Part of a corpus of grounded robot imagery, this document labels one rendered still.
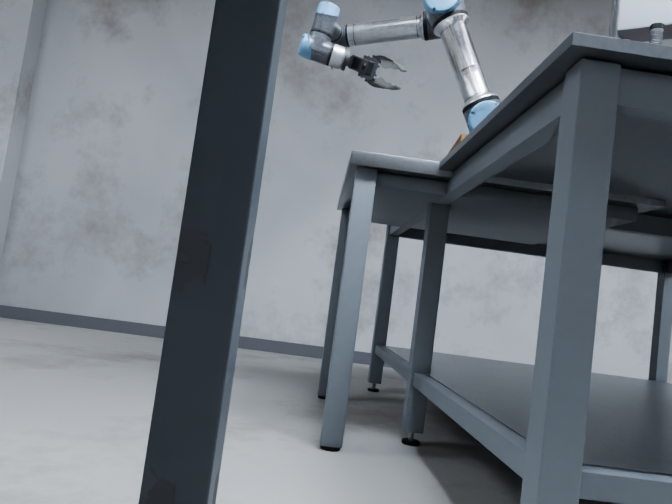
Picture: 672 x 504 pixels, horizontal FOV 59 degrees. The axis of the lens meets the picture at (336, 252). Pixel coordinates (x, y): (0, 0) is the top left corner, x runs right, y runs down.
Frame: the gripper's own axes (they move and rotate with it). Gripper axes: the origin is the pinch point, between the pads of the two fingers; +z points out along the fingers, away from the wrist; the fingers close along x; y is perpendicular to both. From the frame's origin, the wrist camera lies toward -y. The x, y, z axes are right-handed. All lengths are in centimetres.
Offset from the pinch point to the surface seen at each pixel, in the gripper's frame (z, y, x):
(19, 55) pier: -218, 200, 68
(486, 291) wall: 125, 164, 116
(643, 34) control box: 60, -25, -34
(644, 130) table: 37, -92, -7
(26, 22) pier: -221, 210, 47
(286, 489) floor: -7, -106, 84
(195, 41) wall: -116, 227, 25
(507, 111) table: 11, -91, -3
